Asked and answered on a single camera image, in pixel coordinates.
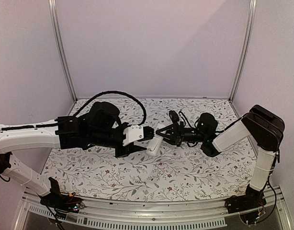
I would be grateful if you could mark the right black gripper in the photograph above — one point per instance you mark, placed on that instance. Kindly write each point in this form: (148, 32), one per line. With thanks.
(175, 134)

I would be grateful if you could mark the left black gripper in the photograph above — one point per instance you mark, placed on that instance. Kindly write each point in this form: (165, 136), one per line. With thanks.
(131, 148)

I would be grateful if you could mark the white remote control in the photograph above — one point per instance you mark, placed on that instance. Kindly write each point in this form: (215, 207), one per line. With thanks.
(155, 143)

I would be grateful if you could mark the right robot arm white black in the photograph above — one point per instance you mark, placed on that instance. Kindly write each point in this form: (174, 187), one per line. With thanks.
(262, 128)

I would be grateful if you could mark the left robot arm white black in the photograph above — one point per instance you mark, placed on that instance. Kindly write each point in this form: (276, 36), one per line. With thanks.
(94, 124)

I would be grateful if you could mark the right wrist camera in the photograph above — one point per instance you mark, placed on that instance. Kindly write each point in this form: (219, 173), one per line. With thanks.
(174, 117)

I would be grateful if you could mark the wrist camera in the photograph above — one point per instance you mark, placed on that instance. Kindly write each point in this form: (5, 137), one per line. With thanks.
(174, 117)
(137, 133)

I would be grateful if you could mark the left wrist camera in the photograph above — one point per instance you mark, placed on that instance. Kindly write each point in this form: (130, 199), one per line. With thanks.
(137, 133)

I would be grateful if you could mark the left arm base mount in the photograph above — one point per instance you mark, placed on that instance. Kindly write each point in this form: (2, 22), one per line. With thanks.
(59, 201)

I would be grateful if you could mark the front aluminium rail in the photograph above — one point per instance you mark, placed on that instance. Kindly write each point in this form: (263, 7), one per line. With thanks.
(102, 214)

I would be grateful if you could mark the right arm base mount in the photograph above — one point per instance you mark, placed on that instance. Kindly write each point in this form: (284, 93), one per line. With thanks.
(252, 203)

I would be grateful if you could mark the right aluminium frame post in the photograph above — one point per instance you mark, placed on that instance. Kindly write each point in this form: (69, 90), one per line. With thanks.
(245, 47)

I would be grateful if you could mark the aluminium frame post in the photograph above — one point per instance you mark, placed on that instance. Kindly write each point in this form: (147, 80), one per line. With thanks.
(245, 47)
(60, 48)

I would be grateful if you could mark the left aluminium frame post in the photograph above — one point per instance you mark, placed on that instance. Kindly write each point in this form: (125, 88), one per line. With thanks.
(60, 48)

